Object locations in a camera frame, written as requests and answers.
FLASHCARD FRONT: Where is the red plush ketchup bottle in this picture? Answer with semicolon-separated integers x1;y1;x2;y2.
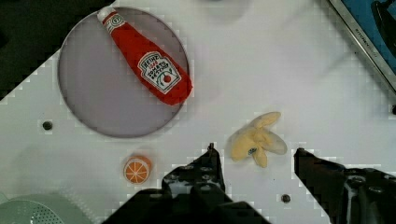
97;7;192;105

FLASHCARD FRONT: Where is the yellow plush banana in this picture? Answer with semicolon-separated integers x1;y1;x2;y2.
231;111;288;168

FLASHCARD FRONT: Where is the green plastic colander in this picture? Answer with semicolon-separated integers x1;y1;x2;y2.
0;194;92;224

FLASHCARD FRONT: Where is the grey round plate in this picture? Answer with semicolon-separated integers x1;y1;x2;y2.
58;7;192;138

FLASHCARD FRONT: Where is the plush orange slice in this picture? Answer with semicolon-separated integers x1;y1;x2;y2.
123;155;151;184

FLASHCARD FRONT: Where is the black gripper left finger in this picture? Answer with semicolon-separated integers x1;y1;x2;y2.
162;143;225;198

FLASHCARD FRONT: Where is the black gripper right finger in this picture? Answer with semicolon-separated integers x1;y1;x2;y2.
293;147;396;224

